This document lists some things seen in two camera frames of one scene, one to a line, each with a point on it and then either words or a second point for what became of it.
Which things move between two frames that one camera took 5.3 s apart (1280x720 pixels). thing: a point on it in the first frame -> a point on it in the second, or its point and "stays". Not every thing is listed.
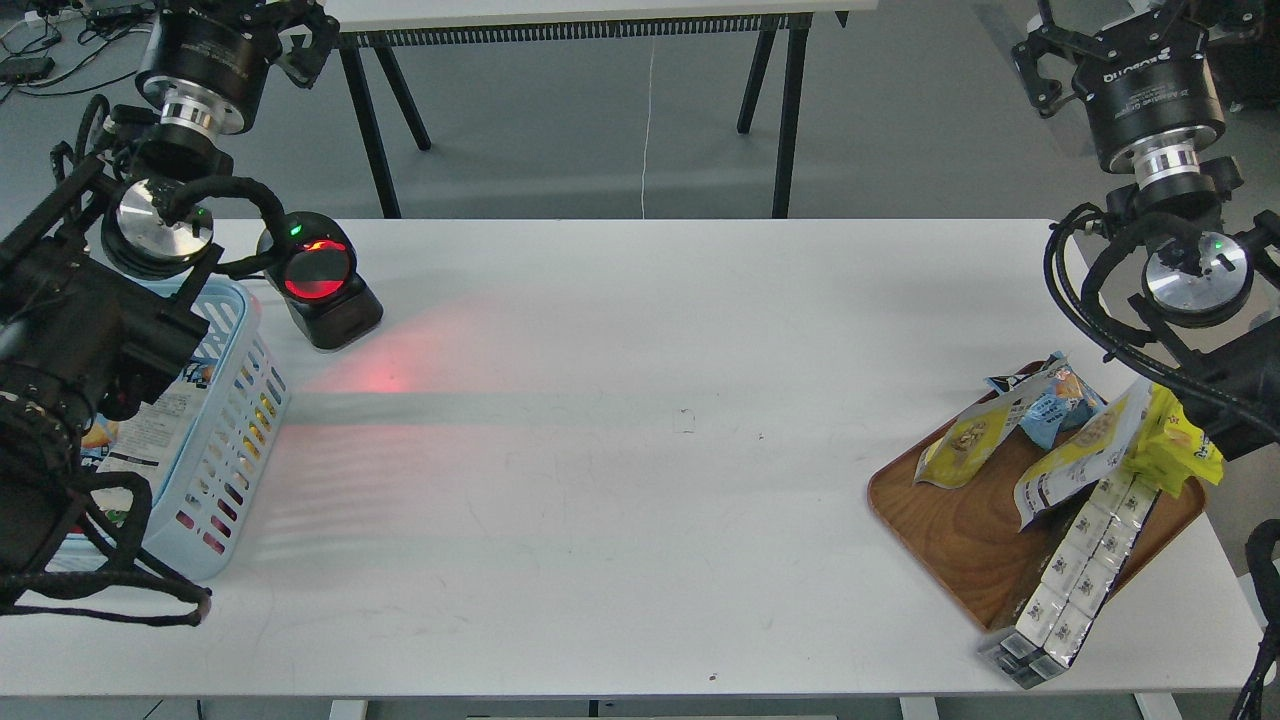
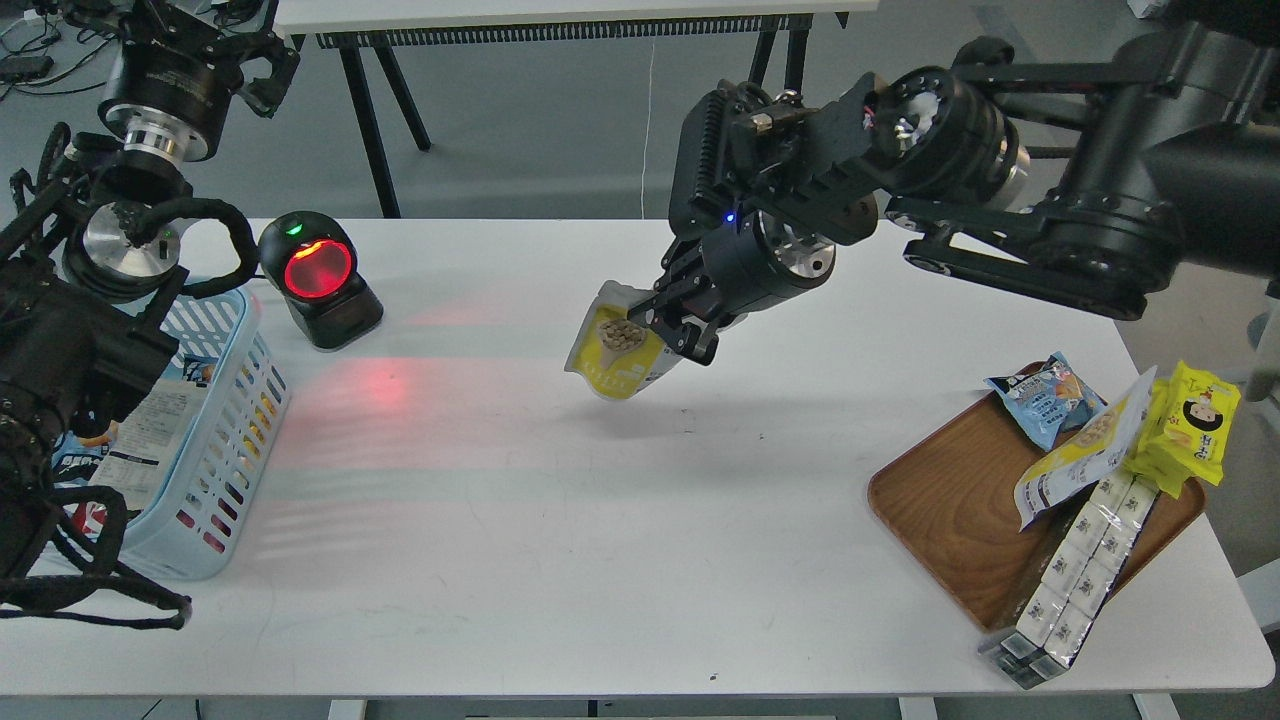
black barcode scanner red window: [315, 272] stays
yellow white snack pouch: [972, 437] -> [618, 355]
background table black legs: [786, 35] stays
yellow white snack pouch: [1094, 449] stays
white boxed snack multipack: [1065, 603] stays
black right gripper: [1148, 82] -> [714, 277]
